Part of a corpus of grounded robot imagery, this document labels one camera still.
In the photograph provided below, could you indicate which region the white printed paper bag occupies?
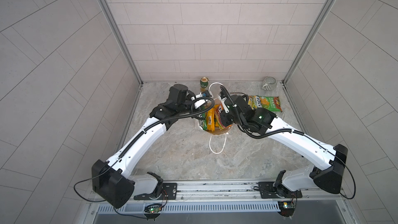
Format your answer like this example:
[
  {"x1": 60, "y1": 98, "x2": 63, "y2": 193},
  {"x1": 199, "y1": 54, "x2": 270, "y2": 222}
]
[{"x1": 194, "y1": 82, "x2": 233, "y2": 154}]

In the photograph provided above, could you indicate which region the green chip snack bag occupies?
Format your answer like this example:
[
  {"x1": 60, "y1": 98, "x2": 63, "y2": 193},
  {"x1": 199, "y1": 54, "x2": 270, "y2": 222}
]
[{"x1": 260, "y1": 96, "x2": 283, "y2": 112}]

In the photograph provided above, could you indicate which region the green colourful snack bag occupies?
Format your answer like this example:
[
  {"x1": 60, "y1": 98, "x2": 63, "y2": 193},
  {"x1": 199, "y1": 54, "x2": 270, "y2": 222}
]
[{"x1": 248, "y1": 95, "x2": 263, "y2": 110}]

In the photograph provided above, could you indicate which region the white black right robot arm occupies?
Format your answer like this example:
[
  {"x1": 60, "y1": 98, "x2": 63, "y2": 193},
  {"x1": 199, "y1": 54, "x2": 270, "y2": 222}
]
[{"x1": 218, "y1": 92, "x2": 348, "y2": 198}]

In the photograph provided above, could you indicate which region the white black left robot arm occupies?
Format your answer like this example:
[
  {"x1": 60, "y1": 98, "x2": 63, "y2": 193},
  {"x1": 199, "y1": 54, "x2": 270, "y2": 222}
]
[{"x1": 91, "y1": 84, "x2": 215, "y2": 208}]

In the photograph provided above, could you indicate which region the yellow orange snack bag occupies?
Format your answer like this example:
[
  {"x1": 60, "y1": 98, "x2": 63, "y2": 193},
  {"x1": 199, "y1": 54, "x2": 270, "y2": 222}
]
[{"x1": 206, "y1": 108, "x2": 215, "y2": 132}]

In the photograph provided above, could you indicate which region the narrow green snack packet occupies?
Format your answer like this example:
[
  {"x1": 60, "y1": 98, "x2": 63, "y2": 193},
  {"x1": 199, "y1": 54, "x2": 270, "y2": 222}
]
[{"x1": 199, "y1": 113, "x2": 208, "y2": 131}]

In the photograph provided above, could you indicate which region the green gold drink can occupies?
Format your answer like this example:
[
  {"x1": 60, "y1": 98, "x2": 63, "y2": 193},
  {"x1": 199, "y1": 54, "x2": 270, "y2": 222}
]
[{"x1": 200, "y1": 77, "x2": 209, "y2": 92}]

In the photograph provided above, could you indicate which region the right controller circuit board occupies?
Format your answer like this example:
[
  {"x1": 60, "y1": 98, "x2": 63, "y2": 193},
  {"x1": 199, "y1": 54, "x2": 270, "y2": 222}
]
[{"x1": 278, "y1": 202, "x2": 295, "y2": 217}]

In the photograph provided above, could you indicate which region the controller circuit board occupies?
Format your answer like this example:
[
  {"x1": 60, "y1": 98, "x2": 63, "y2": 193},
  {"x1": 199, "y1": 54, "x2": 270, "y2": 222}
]
[
  {"x1": 278, "y1": 202, "x2": 295, "y2": 217},
  {"x1": 144, "y1": 203, "x2": 163, "y2": 214}
]

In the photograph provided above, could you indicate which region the left controller circuit board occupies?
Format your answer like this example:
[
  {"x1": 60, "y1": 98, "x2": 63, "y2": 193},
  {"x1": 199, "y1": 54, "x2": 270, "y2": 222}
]
[{"x1": 144, "y1": 203, "x2": 163, "y2": 214}]

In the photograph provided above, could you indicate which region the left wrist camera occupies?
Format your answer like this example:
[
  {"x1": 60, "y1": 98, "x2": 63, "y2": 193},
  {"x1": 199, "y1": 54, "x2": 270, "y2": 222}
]
[{"x1": 191, "y1": 90, "x2": 212, "y2": 100}]

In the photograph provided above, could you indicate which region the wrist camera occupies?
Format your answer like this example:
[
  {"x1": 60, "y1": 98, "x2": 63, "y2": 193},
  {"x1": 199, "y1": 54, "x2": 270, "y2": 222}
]
[
  {"x1": 191, "y1": 90, "x2": 212, "y2": 100},
  {"x1": 218, "y1": 94, "x2": 230, "y2": 114}
]

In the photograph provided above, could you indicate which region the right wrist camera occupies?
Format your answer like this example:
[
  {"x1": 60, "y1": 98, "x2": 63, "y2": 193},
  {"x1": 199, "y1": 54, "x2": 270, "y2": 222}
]
[{"x1": 218, "y1": 94, "x2": 230, "y2": 114}]

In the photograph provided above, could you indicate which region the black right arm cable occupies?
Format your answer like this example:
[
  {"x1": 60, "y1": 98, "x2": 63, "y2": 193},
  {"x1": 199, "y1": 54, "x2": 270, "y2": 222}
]
[{"x1": 219, "y1": 85, "x2": 357, "y2": 200}]

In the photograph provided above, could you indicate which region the aluminium mounting rail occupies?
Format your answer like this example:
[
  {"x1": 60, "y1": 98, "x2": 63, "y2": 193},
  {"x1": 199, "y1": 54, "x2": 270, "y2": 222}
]
[{"x1": 127, "y1": 178, "x2": 341, "y2": 202}]

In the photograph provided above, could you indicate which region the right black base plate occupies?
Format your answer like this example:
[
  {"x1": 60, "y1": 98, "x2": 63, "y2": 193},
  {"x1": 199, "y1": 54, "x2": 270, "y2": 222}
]
[{"x1": 254, "y1": 181, "x2": 303, "y2": 199}]

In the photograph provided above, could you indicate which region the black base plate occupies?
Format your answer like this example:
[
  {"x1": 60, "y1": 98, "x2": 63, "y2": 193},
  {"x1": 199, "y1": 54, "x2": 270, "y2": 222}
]
[
  {"x1": 133, "y1": 183, "x2": 178, "y2": 201},
  {"x1": 254, "y1": 181, "x2": 303, "y2": 199}
]

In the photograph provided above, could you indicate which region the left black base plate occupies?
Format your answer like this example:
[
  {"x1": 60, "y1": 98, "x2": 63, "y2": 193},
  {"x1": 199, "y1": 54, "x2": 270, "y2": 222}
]
[{"x1": 133, "y1": 183, "x2": 178, "y2": 201}]

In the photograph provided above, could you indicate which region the left aluminium corner post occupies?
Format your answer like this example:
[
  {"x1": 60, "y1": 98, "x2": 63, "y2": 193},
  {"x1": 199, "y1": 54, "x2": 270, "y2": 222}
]
[{"x1": 97, "y1": 0, "x2": 143, "y2": 86}]

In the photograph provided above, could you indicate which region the aluminium corner post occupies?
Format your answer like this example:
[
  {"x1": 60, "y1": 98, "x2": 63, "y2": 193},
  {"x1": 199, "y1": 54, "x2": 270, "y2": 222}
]
[
  {"x1": 97, "y1": 0, "x2": 143, "y2": 86},
  {"x1": 283, "y1": 0, "x2": 336, "y2": 85}
]

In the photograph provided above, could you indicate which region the right aluminium corner post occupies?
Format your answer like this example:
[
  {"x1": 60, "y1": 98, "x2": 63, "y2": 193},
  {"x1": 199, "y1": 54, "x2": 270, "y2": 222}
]
[{"x1": 283, "y1": 0, "x2": 336, "y2": 85}]

